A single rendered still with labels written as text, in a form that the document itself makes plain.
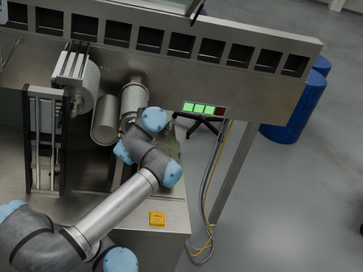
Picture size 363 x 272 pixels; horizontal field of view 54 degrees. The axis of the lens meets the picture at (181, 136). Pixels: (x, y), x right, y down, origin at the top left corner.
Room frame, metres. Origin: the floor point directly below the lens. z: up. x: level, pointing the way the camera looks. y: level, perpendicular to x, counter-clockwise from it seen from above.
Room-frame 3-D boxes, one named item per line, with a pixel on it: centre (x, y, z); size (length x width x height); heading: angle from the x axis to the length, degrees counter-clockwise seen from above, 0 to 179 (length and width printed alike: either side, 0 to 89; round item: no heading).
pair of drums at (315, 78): (3.92, -1.14, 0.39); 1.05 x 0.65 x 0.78; 179
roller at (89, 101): (1.35, 0.49, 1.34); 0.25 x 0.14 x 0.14; 15
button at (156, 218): (1.10, 0.00, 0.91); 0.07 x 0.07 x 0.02; 15
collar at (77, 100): (1.20, 0.45, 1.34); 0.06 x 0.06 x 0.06; 15
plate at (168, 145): (1.48, 0.08, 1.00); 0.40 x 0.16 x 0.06; 15
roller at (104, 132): (1.37, 0.36, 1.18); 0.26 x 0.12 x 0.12; 15
